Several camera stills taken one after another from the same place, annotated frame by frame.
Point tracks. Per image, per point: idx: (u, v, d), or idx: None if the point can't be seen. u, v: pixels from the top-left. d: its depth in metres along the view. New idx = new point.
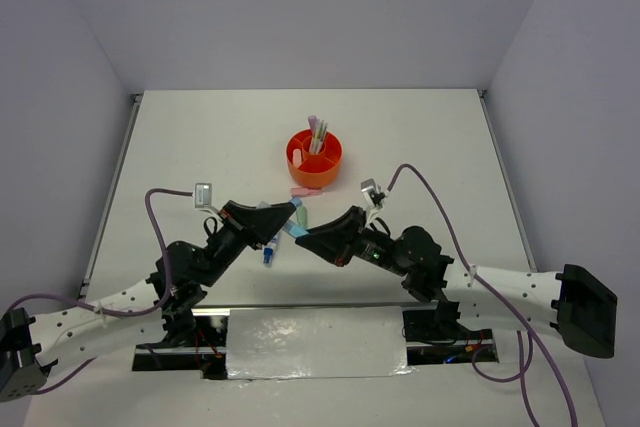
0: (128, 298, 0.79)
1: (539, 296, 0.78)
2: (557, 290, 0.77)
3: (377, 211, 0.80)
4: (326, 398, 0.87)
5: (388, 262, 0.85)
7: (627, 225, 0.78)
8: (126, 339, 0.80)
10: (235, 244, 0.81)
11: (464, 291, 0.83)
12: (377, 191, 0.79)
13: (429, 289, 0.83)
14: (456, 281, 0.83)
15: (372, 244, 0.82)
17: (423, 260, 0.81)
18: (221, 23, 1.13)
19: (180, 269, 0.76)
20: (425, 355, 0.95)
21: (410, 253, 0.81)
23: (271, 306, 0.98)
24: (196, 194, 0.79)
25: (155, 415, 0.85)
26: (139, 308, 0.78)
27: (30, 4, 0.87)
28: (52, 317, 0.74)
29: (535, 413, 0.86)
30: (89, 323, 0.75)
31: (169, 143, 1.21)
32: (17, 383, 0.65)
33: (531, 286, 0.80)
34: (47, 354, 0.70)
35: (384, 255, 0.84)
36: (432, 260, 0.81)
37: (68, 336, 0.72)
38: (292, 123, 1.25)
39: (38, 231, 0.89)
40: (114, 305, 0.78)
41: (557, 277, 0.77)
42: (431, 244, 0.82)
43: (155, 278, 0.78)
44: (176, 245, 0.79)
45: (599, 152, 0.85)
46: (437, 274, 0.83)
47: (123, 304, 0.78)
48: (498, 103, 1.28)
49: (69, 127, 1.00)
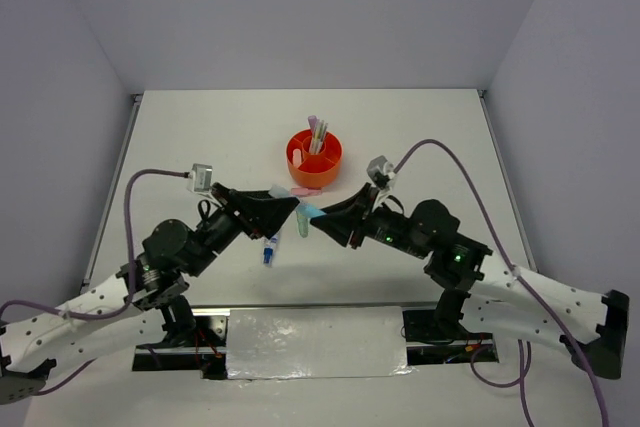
0: (96, 297, 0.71)
1: (583, 316, 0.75)
2: (602, 314, 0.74)
3: (384, 193, 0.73)
4: (326, 398, 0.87)
5: (403, 245, 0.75)
7: (627, 225, 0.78)
8: (126, 337, 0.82)
10: (228, 231, 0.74)
11: (500, 290, 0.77)
12: (384, 172, 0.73)
13: (455, 273, 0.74)
14: (496, 279, 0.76)
15: (385, 227, 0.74)
17: (437, 233, 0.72)
18: (221, 23, 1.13)
19: (169, 248, 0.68)
20: (425, 355, 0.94)
21: (422, 225, 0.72)
23: (271, 306, 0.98)
24: (197, 177, 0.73)
25: (155, 415, 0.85)
26: (109, 308, 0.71)
27: (30, 4, 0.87)
28: (21, 326, 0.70)
29: (533, 413, 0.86)
30: (57, 328, 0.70)
31: (169, 143, 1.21)
32: (12, 388, 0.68)
33: (574, 302, 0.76)
34: (23, 363, 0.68)
35: (399, 238, 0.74)
36: (445, 234, 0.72)
37: (38, 344, 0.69)
38: (292, 123, 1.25)
39: (38, 231, 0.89)
40: (82, 306, 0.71)
41: (602, 301, 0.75)
42: (447, 217, 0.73)
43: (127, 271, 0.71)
44: (167, 223, 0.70)
45: (599, 152, 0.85)
46: (470, 262, 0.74)
47: (91, 304, 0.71)
48: (498, 103, 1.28)
49: (69, 127, 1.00)
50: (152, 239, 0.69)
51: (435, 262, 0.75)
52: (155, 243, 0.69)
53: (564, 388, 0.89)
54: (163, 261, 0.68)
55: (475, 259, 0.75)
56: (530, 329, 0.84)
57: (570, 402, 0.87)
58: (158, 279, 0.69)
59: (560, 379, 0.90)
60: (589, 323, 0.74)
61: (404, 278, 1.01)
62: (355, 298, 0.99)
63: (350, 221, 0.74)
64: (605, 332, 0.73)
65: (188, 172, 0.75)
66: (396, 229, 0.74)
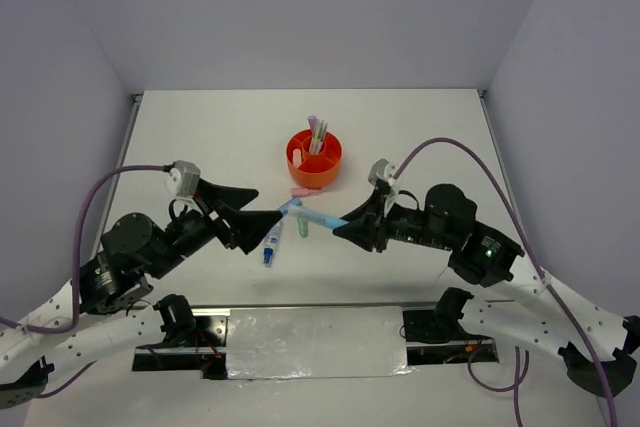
0: (52, 307, 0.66)
1: (602, 337, 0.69)
2: (621, 338, 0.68)
3: (391, 197, 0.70)
4: (326, 398, 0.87)
5: (427, 241, 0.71)
7: (628, 226, 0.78)
8: (124, 341, 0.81)
10: (200, 234, 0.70)
11: (526, 296, 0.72)
12: (384, 178, 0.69)
13: (481, 266, 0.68)
14: (523, 283, 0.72)
15: (405, 225, 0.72)
17: (450, 214, 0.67)
18: (221, 23, 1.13)
19: (126, 245, 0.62)
20: (425, 355, 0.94)
21: (433, 206, 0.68)
23: (271, 306, 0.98)
24: (183, 180, 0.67)
25: (155, 416, 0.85)
26: (66, 319, 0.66)
27: (30, 4, 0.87)
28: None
29: (533, 413, 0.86)
30: (18, 343, 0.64)
31: (169, 143, 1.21)
32: (5, 396, 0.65)
33: (597, 322, 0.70)
34: (3, 375, 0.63)
35: (420, 233, 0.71)
36: (462, 218, 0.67)
37: (5, 360, 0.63)
38: (292, 123, 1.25)
39: (37, 231, 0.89)
40: (41, 318, 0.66)
41: (623, 325, 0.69)
42: (462, 199, 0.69)
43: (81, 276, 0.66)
44: (130, 217, 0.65)
45: (599, 153, 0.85)
46: (500, 257, 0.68)
47: (48, 316, 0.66)
48: (498, 103, 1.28)
49: (69, 128, 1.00)
50: (111, 234, 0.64)
51: (457, 254, 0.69)
52: (112, 239, 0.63)
53: (564, 389, 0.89)
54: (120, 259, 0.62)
55: (505, 256, 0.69)
56: (530, 338, 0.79)
57: (569, 402, 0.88)
58: (115, 280, 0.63)
59: (560, 379, 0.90)
60: (606, 344, 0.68)
61: (403, 278, 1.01)
62: (355, 298, 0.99)
63: (364, 229, 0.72)
64: (622, 357, 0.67)
65: (168, 168, 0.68)
66: (415, 228, 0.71)
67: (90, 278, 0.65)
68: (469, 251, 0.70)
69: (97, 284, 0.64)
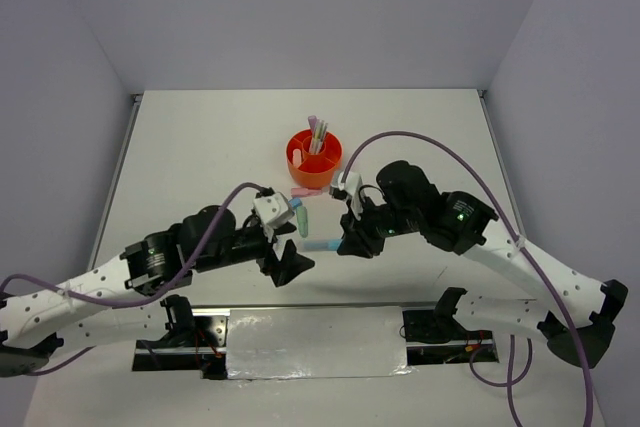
0: (97, 278, 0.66)
1: (581, 300, 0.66)
2: (600, 302, 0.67)
3: (354, 199, 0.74)
4: (326, 398, 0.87)
5: (401, 226, 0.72)
7: (627, 226, 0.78)
8: (129, 328, 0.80)
10: (252, 253, 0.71)
11: (499, 261, 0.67)
12: (335, 186, 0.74)
13: (452, 230, 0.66)
14: (496, 246, 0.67)
15: (381, 222, 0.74)
17: (396, 183, 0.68)
18: (221, 23, 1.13)
19: (208, 234, 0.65)
20: (425, 355, 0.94)
21: (381, 181, 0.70)
23: (271, 306, 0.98)
24: (277, 211, 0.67)
25: (155, 416, 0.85)
26: (109, 291, 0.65)
27: (29, 3, 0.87)
28: (22, 300, 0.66)
29: (533, 412, 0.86)
30: (54, 307, 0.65)
31: (169, 143, 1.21)
32: (14, 363, 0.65)
33: (574, 287, 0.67)
34: (18, 339, 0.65)
35: (395, 224, 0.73)
36: (408, 183, 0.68)
37: (36, 322, 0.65)
38: (292, 123, 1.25)
39: (38, 231, 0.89)
40: (83, 287, 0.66)
41: (602, 290, 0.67)
42: (408, 167, 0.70)
43: (132, 251, 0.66)
44: (216, 208, 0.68)
45: (599, 153, 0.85)
46: (473, 222, 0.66)
47: (92, 286, 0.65)
48: (498, 103, 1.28)
49: (69, 128, 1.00)
50: (194, 218, 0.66)
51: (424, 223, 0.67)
52: (195, 224, 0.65)
53: (565, 389, 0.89)
54: (192, 245, 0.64)
55: (477, 219, 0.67)
56: (513, 318, 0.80)
57: (569, 401, 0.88)
58: (163, 265, 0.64)
59: (559, 379, 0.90)
60: (585, 308, 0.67)
61: (404, 278, 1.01)
62: (354, 298, 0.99)
63: (352, 240, 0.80)
64: (599, 321, 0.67)
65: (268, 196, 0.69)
66: (390, 218, 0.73)
67: (142, 256, 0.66)
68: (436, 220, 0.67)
69: (146, 264, 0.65)
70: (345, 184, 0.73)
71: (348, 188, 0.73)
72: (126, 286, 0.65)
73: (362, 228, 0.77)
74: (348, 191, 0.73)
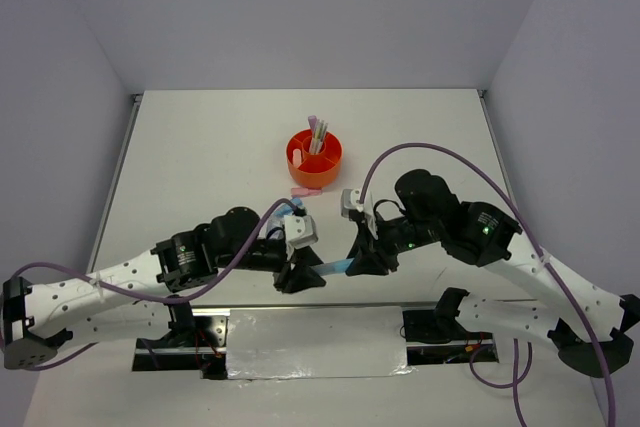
0: (128, 271, 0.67)
1: (600, 315, 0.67)
2: (618, 317, 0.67)
3: (370, 220, 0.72)
4: (326, 398, 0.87)
5: (421, 237, 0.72)
7: (628, 226, 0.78)
8: (134, 326, 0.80)
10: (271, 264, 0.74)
11: (523, 276, 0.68)
12: (351, 208, 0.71)
13: (475, 242, 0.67)
14: (519, 261, 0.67)
15: (402, 236, 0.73)
17: (416, 194, 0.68)
18: (221, 24, 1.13)
19: (236, 235, 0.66)
20: (425, 355, 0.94)
21: (401, 191, 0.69)
23: (271, 306, 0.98)
24: (305, 230, 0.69)
25: (155, 416, 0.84)
26: (141, 284, 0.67)
27: (28, 3, 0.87)
28: (49, 288, 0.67)
29: (532, 412, 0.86)
30: (86, 296, 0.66)
31: (169, 142, 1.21)
32: (26, 352, 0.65)
33: (594, 302, 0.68)
34: (44, 326, 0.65)
35: (416, 235, 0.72)
36: (430, 194, 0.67)
37: (63, 310, 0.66)
38: (292, 123, 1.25)
39: (38, 231, 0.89)
40: (114, 278, 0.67)
41: (621, 305, 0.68)
42: (429, 178, 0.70)
43: (163, 248, 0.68)
44: (244, 210, 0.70)
45: (599, 153, 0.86)
46: (498, 235, 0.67)
47: (124, 278, 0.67)
48: (498, 103, 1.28)
49: (69, 128, 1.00)
50: (222, 219, 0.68)
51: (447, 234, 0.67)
52: (223, 224, 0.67)
53: (566, 390, 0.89)
54: (220, 244, 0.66)
55: (500, 231, 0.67)
56: (521, 325, 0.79)
57: (569, 402, 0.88)
58: (191, 262, 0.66)
59: (559, 379, 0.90)
60: (605, 324, 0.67)
61: (404, 278, 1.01)
62: (355, 298, 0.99)
63: (367, 259, 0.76)
64: (619, 337, 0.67)
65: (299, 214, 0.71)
66: (410, 232, 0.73)
67: (171, 253, 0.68)
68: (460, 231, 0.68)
69: (176, 261, 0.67)
70: (364, 207, 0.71)
71: (367, 209, 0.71)
72: (157, 280, 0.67)
73: (380, 246, 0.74)
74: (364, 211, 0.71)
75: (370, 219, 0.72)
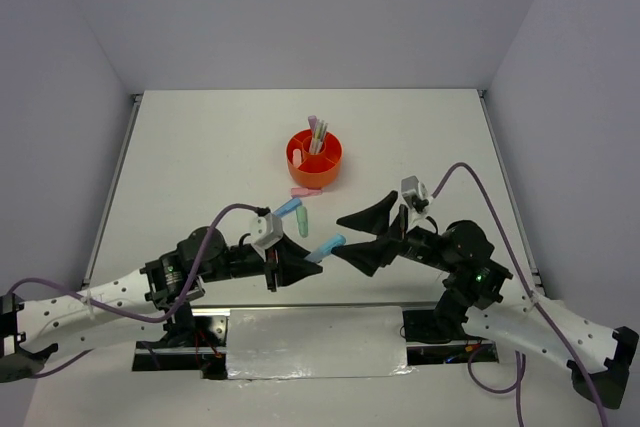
0: (118, 289, 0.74)
1: (592, 347, 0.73)
2: (612, 349, 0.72)
3: (419, 217, 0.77)
4: (326, 398, 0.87)
5: (434, 260, 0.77)
7: (627, 227, 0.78)
8: (124, 332, 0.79)
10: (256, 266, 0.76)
11: (517, 314, 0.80)
12: (420, 197, 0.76)
13: (474, 292, 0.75)
14: (512, 302, 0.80)
15: (416, 250, 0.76)
17: (471, 257, 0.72)
18: (221, 24, 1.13)
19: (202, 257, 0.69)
20: (425, 355, 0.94)
21: (460, 246, 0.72)
23: (271, 306, 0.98)
24: (267, 236, 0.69)
25: (155, 416, 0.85)
26: (129, 302, 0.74)
27: (28, 3, 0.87)
28: (40, 305, 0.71)
29: (533, 413, 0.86)
30: (76, 313, 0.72)
31: (170, 142, 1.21)
32: (14, 366, 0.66)
33: (586, 334, 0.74)
34: (36, 341, 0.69)
35: (430, 255, 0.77)
36: (481, 260, 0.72)
37: (54, 326, 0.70)
38: (292, 123, 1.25)
39: (38, 232, 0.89)
40: (104, 296, 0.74)
41: (614, 336, 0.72)
42: (484, 241, 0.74)
43: (151, 268, 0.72)
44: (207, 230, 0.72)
45: (598, 153, 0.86)
46: (489, 283, 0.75)
47: (113, 296, 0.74)
48: (498, 103, 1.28)
49: (69, 128, 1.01)
50: (185, 241, 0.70)
51: (462, 281, 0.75)
52: (188, 247, 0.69)
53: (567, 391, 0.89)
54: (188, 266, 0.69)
55: (495, 281, 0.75)
56: (537, 348, 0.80)
57: (567, 402, 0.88)
58: (178, 282, 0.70)
59: (558, 379, 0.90)
60: (597, 355, 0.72)
61: (403, 278, 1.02)
62: (354, 298, 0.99)
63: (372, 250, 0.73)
64: (612, 366, 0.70)
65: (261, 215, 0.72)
66: (425, 250, 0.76)
67: (158, 272, 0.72)
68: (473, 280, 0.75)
69: (164, 281, 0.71)
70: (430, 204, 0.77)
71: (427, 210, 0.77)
72: (145, 298, 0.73)
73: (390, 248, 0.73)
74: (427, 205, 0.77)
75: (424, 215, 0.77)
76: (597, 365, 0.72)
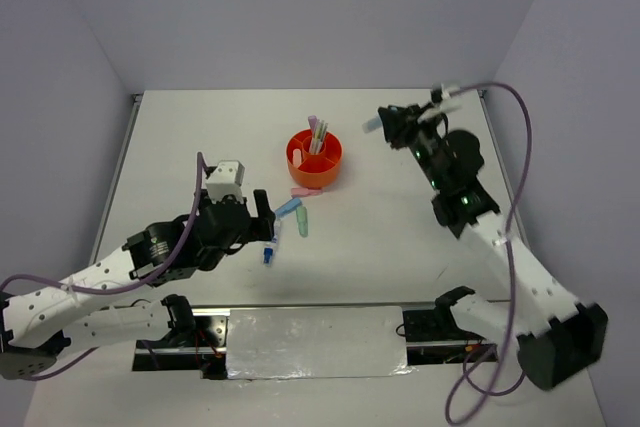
0: (101, 272, 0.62)
1: (545, 304, 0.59)
2: (568, 314, 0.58)
3: (433, 111, 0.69)
4: (326, 398, 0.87)
5: (427, 167, 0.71)
7: (626, 227, 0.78)
8: (132, 327, 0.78)
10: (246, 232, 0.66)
11: (484, 247, 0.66)
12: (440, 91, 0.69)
13: (457, 213, 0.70)
14: (485, 234, 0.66)
15: (420, 144, 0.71)
17: (456, 161, 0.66)
18: (220, 23, 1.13)
19: (230, 225, 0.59)
20: (425, 355, 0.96)
21: (448, 145, 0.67)
23: (272, 306, 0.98)
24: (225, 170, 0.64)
25: (154, 416, 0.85)
26: (115, 283, 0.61)
27: (28, 3, 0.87)
28: (25, 299, 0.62)
29: (532, 414, 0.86)
30: (59, 304, 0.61)
31: (170, 142, 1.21)
32: (21, 363, 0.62)
33: (546, 291, 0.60)
34: (24, 339, 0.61)
35: (424, 158, 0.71)
36: (465, 168, 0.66)
37: (42, 320, 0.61)
38: (292, 123, 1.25)
39: (38, 231, 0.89)
40: (87, 281, 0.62)
41: (576, 304, 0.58)
42: (478, 152, 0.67)
43: (133, 242, 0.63)
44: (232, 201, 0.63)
45: (598, 152, 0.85)
46: (474, 208, 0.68)
47: (97, 278, 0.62)
48: (498, 103, 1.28)
49: (69, 127, 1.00)
50: (214, 206, 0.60)
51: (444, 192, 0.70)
52: (214, 211, 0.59)
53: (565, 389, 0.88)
54: (210, 235, 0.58)
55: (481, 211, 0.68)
56: None
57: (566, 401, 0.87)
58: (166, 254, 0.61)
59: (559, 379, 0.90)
60: (546, 312, 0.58)
61: (403, 278, 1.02)
62: (355, 298, 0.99)
63: (394, 120, 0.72)
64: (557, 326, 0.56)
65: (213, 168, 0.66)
66: (423, 148, 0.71)
67: (144, 246, 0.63)
68: (457, 197, 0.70)
69: (150, 253, 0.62)
70: (450, 97, 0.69)
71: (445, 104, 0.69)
72: (131, 276, 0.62)
73: (399, 131, 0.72)
74: (444, 100, 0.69)
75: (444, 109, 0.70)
76: (542, 324, 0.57)
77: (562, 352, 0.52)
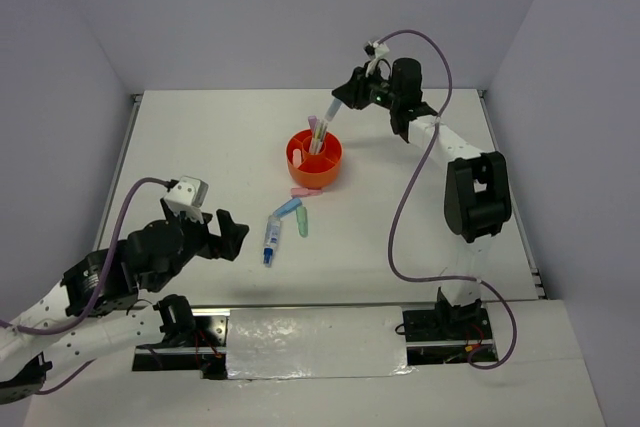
0: (42, 309, 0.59)
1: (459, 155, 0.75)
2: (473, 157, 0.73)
3: (375, 59, 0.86)
4: (326, 398, 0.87)
5: (387, 103, 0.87)
7: (625, 227, 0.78)
8: (122, 341, 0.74)
10: (189, 251, 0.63)
11: (420, 134, 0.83)
12: (370, 43, 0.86)
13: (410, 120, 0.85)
14: (419, 124, 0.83)
15: (376, 89, 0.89)
17: (401, 73, 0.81)
18: (220, 23, 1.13)
19: (156, 250, 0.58)
20: (425, 355, 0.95)
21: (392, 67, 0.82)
23: (271, 306, 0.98)
24: (186, 183, 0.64)
25: (153, 416, 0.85)
26: (56, 321, 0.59)
27: (28, 3, 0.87)
28: None
29: (532, 414, 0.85)
30: (3, 347, 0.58)
31: (170, 142, 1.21)
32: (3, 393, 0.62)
33: (460, 147, 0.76)
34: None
35: (383, 97, 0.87)
36: (407, 76, 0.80)
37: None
38: (292, 123, 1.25)
39: (37, 231, 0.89)
40: (31, 320, 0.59)
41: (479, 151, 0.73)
42: (415, 66, 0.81)
43: (70, 277, 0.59)
44: (163, 223, 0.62)
45: (598, 152, 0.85)
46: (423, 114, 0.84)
47: (38, 317, 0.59)
48: (498, 103, 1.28)
49: (69, 127, 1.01)
50: (140, 233, 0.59)
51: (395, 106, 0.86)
52: (140, 239, 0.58)
53: (565, 389, 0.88)
54: (138, 263, 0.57)
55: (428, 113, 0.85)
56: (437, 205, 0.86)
57: (567, 401, 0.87)
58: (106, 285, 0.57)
59: (559, 379, 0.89)
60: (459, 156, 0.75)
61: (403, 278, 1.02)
62: (355, 298, 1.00)
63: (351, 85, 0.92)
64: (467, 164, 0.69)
65: (171, 183, 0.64)
66: (379, 91, 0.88)
67: (78, 281, 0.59)
68: (405, 108, 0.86)
69: (84, 288, 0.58)
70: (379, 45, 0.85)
71: (379, 51, 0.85)
72: (67, 313, 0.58)
73: (357, 87, 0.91)
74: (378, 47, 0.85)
75: (381, 55, 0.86)
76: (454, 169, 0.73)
77: (463, 197, 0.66)
